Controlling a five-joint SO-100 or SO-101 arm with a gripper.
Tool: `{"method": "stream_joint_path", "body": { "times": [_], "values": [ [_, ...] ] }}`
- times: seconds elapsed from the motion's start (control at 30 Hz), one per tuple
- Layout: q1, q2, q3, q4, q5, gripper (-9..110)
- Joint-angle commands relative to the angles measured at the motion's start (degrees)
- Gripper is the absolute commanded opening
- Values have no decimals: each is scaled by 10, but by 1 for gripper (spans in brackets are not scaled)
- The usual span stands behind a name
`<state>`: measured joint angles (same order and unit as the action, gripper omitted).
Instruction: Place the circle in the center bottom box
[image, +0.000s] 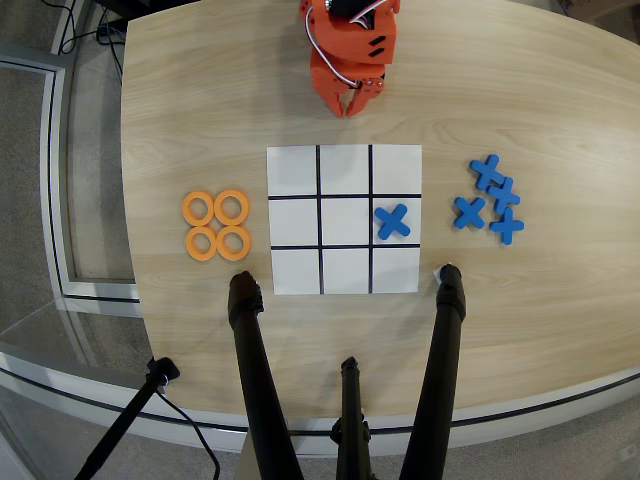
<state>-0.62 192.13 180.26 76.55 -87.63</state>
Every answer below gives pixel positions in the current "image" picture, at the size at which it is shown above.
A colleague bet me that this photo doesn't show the white tic-tac-toe grid sheet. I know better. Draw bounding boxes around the white tic-tac-toe grid sheet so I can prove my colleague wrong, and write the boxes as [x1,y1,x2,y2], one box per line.
[266,144,424,296]

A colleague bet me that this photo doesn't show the thin black stand pole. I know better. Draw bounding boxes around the thin black stand pole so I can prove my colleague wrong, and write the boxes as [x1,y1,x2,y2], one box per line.
[73,356,182,480]

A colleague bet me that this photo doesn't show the white servo cable bundle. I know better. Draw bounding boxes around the white servo cable bundle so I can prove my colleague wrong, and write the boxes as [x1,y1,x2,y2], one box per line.
[304,2,377,92]

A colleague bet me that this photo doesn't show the black cable on stand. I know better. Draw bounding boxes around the black cable on stand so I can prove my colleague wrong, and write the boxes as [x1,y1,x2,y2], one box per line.
[154,388,222,480]

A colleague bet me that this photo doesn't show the glass panel with white frame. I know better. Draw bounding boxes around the glass panel with white frame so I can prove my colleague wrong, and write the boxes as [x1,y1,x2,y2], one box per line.
[0,55,144,351]

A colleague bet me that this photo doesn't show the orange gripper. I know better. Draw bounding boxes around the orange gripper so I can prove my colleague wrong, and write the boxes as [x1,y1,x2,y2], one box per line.
[309,45,389,120]

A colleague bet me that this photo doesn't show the black floor cables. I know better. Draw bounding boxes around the black floor cables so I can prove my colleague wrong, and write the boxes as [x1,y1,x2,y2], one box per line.
[58,0,125,76]

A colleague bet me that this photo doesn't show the blue foam cross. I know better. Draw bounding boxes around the blue foam cross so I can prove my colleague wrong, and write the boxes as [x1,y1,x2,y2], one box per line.
[373,203,412,241]
[452,196,487,229]
[488,207,526,247]
[487,176,522,215]
[468,154,504,193]

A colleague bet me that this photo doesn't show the orange foam ring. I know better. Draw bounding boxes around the orange foam ring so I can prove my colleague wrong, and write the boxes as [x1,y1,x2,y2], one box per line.
[213,189,251,227]
[185,225,219,263]
[181,190,218,228]
[215,224,252,262]

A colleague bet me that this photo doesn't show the short black tripod leg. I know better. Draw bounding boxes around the short black tripod leg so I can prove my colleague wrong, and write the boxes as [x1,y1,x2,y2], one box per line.
[329,355,375,480]

